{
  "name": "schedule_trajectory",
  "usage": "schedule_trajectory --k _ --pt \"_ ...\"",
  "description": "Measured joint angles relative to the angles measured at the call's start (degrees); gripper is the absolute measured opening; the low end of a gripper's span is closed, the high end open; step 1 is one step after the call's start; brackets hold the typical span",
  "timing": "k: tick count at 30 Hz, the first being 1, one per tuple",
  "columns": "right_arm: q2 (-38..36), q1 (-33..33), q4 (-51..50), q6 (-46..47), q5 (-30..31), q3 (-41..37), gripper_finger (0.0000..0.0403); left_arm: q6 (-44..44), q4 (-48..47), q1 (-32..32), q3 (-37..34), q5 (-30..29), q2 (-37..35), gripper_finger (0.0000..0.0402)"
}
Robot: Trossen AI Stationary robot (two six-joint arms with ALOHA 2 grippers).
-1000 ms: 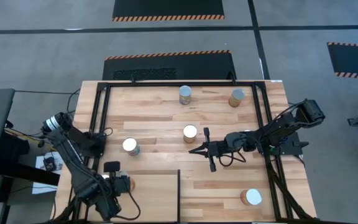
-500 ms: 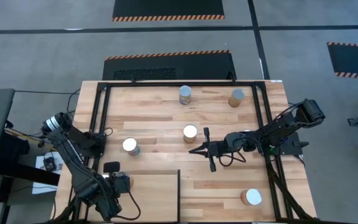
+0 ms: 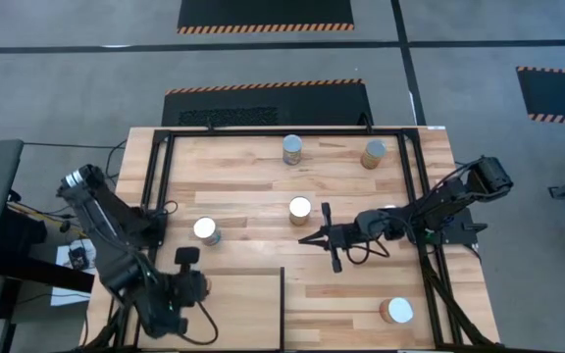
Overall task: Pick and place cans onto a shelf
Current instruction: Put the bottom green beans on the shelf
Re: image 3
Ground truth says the small black device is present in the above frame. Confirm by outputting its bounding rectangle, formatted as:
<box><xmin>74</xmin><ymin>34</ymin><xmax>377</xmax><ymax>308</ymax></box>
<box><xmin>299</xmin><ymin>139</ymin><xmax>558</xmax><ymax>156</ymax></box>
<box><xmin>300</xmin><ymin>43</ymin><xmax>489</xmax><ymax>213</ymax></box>
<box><xmin>67</xmin><ymin>246</ymin><xmax>90</xmax><ymax>272</ymax></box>

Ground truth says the green beans tin can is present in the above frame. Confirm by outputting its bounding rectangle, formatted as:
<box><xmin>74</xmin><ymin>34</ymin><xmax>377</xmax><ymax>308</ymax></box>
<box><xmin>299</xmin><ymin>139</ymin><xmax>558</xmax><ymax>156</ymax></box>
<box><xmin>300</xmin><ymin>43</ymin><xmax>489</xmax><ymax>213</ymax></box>
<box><xmin>288</xmin><ymin>195</ymin><xmax>313</xmax><ymax>227</ymax></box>

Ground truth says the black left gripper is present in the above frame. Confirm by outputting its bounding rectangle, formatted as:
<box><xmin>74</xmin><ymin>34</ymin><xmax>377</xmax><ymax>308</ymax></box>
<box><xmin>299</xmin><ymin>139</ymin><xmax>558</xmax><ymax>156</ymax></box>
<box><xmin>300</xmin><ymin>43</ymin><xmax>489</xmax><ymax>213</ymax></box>
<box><xmin>163</xmin><ymin>246</ymin><xmax>212</xmax><ymax>316</ymax></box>

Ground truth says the black metal table frame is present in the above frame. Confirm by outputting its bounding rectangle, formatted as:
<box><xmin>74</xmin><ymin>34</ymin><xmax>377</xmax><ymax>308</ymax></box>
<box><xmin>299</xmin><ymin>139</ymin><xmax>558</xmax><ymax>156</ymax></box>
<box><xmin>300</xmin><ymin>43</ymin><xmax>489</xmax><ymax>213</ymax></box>
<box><xmin>139</xmin><ymin>126</ymin><xmax>502</xmax><ymax>353</ymax></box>

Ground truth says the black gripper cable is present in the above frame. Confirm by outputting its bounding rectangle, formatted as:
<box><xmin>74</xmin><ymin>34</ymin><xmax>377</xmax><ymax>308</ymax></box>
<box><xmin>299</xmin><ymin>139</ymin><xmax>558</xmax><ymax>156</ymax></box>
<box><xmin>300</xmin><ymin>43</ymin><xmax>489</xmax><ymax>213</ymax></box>
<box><xmin>344</xmin><ymin>238</ymin><xmax>392</xmax><ymax>267</ymax></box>
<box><xmin>178</xmin><ymin>300</ymin><xmax>221</xmax><ymax>347</ymax></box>

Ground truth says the black mat with orange stripes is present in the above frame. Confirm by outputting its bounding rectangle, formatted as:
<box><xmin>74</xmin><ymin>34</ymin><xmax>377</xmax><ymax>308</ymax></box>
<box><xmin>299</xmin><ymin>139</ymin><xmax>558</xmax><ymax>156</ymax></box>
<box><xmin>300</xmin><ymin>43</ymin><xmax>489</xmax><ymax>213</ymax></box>
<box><xmin>160</xmin><ymin>77</ymin><xmax>375</xmax><ymax>128</ymax></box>
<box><xmin>176</xmin><ymin>0</ymin><xmax>356</xmax><ymax>35</ymax></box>
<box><xmin>515</xmin><ymin>65</ymin><xmax>565</xmax><ymax>126</ymax></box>

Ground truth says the orange label tin can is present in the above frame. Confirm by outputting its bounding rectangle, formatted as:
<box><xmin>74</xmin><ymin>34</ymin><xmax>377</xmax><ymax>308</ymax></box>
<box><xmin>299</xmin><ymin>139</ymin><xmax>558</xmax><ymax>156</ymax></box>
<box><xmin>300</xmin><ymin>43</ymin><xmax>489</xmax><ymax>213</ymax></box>
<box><xmin>360</xmin><ymin>138</ymin><xmax>388</xmax><ymax>171</ymax></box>
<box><xmin>379</xmin><ymin>296</ymin><xmax>415</xmax><ymax>326</ymax></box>

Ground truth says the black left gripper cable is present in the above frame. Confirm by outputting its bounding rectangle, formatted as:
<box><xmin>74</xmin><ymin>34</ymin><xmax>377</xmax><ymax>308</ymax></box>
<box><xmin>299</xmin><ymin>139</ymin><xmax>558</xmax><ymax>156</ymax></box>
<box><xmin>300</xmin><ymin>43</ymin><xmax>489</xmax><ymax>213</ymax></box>
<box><xmin>178</xmin><ymin>300</ymin><xmax>221</xmax><ymax>347</ymax></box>

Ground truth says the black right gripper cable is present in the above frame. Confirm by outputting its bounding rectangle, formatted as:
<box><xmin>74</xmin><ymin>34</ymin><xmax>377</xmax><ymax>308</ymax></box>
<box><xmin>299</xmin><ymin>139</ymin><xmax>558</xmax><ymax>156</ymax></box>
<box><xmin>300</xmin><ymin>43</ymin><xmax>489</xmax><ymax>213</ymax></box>
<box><xmin>344</xmin><ymin>238</ymin><xmax>392</xmax><ymax>267</ymax></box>

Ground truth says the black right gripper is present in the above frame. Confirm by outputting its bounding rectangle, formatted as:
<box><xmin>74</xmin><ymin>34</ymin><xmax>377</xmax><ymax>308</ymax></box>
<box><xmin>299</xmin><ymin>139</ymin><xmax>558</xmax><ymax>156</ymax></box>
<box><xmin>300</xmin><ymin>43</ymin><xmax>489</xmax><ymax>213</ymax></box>
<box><xmin>297</xmin><ymin>201</ymin><xmax>365</xmax><ymax>276</ymax></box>

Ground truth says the peaches tin can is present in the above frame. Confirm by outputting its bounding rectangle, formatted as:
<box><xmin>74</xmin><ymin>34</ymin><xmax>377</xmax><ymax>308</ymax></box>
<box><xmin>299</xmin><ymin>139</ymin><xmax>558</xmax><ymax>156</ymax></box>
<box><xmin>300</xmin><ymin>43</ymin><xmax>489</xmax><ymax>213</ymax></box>
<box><xmin>282</xmin><ymin>133</ymin><xmax>304</xmax><ymax>167</ymax></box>

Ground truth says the blue tomato tin can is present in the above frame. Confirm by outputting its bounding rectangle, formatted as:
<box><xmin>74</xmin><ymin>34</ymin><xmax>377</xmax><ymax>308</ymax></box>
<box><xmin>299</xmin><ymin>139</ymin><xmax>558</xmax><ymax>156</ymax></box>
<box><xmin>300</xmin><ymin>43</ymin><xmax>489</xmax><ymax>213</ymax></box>
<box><xmin>192</xmin><ymin>216</ymin><xmax>223</xmax><ymax>247</ymax></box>

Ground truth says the white paper sheet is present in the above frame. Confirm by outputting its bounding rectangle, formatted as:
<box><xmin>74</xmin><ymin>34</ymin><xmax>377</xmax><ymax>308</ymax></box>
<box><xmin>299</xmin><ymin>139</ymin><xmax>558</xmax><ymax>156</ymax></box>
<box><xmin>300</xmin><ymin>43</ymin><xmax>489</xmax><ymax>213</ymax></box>
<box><xmin>50</xmin><ymin>239</ymin><xmax>99</xmax><ymax>308</ymax></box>

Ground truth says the black table edge cable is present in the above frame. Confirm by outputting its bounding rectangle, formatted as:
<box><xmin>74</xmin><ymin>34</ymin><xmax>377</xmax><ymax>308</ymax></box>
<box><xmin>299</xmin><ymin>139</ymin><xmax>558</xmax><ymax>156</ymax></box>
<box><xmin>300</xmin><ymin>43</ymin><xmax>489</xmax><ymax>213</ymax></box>
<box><xmin>104</xmin><ymin>139</ymin><xmax>128</xmax><ymax>188</ymax></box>

